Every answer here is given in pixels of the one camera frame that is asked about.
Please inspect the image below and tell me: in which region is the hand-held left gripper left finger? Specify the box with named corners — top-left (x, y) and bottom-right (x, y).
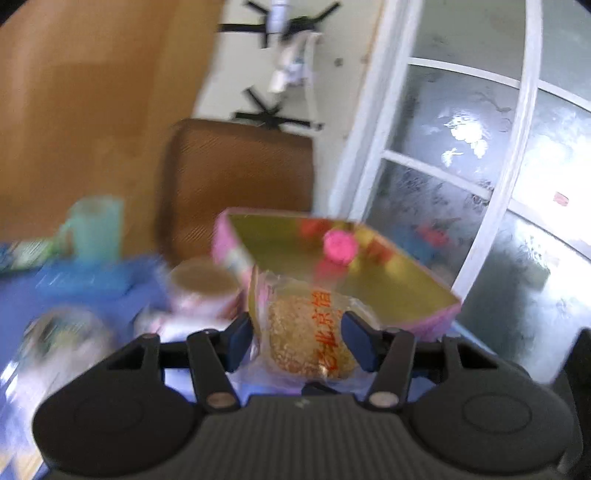
top-left (99, 313), bottom-right (254, 414)

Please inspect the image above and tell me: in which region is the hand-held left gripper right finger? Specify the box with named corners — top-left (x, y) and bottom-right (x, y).
top-left (341, 311), bottom-right (502, 411)

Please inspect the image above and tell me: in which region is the sesame cake clear packet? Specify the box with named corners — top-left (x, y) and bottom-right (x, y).
top-left (247, 265), bottom-right (384, 393)

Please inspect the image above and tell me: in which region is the pink biscuit tin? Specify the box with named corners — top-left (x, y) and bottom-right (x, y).
top-left (211, 208), bottom-right (462, 342)

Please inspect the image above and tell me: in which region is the pink knitted soft item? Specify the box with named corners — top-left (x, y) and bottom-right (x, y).
top-left (322, 230), bottom-right (358, 266)

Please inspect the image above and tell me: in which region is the white wrapped packet strip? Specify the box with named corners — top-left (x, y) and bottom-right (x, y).
top-left (135, 305), bottom-right (185, 340)

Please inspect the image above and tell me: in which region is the red and blue blurred item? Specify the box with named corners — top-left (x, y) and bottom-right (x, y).
top-left (402, 222), bottom-right (451, 259)

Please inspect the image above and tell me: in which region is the brown mesh chair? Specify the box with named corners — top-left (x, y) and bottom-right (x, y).
top-left (154, 117), bottom-right (317, 266)

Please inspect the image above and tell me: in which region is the blue plastic tray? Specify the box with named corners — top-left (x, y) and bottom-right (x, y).
top-left (28, 261), bottom-right (139, 301)

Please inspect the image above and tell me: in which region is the white packet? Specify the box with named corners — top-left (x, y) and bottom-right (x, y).
top-left (21, 308), bottom-right (118, 372)

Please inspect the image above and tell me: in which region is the green plastic cup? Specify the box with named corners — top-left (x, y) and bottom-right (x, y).
top-left (58, 196), bottom-right (125, 261)

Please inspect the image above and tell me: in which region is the blue printed tablecloth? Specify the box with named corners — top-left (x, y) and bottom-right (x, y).
top-left (0, 256), bottom-right (462, 472)

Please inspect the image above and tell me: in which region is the green packet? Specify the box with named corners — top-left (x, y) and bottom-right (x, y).
top-left (0, 239), bottom-right (63, 273)

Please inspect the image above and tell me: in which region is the white framed glass door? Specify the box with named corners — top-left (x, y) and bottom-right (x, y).
top-left (330, 0), bottom-right (591, 384)

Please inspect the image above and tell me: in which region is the wooden board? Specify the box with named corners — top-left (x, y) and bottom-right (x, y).
top-left (0, 0), bottom-right (227, 250)

